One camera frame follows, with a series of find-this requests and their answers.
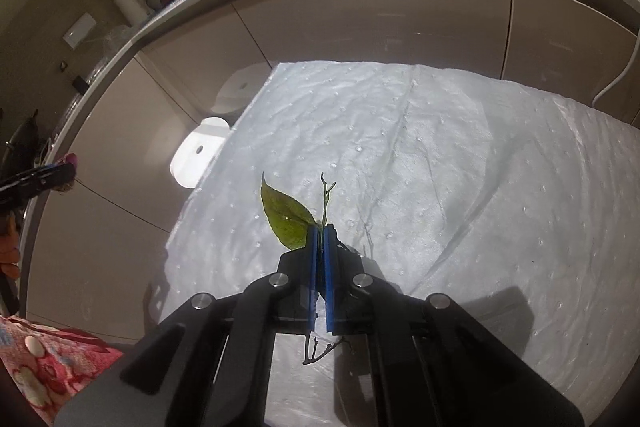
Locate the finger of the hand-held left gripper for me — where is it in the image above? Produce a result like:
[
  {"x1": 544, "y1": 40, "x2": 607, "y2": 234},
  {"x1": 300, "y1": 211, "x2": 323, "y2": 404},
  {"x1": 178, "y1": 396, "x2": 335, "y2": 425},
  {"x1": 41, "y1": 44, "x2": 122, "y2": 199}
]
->
[
  {"x1": 0, "y1": 172, "x2": 77, "y2": 208},
  {"x1": 0, "y1": 163, "x2": 76, "y2": 184}
]

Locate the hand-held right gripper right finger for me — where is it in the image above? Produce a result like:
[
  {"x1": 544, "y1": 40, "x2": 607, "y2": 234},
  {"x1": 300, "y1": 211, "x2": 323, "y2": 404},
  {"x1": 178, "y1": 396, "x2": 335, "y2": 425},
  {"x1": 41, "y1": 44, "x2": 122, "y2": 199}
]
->
[{"x1": 322, "y1": 227, "x2": 583, "y2": 427}]

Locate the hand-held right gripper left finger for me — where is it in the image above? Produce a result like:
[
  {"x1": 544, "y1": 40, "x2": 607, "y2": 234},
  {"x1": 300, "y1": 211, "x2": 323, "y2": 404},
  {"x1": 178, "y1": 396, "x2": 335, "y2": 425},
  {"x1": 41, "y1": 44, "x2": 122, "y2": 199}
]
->
[{"x1": 57, "y1": 224, "x2": 321, "y2": 427}]

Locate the red onion half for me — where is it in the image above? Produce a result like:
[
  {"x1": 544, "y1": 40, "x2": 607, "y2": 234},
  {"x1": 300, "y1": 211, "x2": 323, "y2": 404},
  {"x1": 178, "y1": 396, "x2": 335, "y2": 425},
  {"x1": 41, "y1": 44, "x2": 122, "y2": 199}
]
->
[{"x1": 57, "y1": 153, "x2": 79, "y2": 194}]

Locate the green leaf twig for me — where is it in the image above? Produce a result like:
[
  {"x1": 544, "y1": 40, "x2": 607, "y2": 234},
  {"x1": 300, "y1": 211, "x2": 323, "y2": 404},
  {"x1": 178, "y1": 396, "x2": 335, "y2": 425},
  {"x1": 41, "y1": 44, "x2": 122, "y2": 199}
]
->
[{"x1": 260, "y1": 172, "x2": 351, "y2": 365}]

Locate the person's left hand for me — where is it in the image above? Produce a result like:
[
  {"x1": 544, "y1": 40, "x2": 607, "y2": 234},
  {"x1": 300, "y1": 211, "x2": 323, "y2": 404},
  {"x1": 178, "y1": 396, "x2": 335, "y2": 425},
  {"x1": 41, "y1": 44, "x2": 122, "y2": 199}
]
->
[{"x1": 0, "y1": 217, "x2": 22, "y2": 280}]

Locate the pink floral garment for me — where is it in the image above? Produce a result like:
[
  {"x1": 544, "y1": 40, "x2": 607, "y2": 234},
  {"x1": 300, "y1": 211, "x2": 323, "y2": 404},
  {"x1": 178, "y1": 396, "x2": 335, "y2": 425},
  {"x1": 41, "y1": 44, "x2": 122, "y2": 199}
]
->
[{"x1": 0, "y1": 314, "x2": 123, "y2": 427}]

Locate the white bin lid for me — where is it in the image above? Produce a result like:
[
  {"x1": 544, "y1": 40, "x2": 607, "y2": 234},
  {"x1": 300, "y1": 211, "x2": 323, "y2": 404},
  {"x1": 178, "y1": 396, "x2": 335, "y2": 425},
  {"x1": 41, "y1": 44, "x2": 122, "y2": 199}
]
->
[{"x1": 169, "y1": 117, "x2": 231, "y2": 188}]

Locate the beige kitchen cabinet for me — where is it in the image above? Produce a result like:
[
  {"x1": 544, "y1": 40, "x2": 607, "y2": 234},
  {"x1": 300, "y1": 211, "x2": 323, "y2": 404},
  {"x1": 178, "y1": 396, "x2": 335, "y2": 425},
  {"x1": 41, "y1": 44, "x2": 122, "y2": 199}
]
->
[{"x1": 20, "y1": 0, "x2": 640, "y2": 343}]

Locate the white wall switch plate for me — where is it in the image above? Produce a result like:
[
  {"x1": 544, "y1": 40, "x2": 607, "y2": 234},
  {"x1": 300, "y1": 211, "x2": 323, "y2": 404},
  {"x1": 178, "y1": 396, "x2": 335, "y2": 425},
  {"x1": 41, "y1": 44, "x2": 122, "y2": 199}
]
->
[{"x1": 62, "y1": 13, "x2": 97, "y2": 50}]

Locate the white power cable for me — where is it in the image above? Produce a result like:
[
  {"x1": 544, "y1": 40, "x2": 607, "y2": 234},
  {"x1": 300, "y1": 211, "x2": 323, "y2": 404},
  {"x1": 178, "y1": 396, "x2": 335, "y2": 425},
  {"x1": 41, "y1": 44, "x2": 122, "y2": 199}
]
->
[{"x1": 592, "y1": 34, "x2": 640, "y2": 105}]

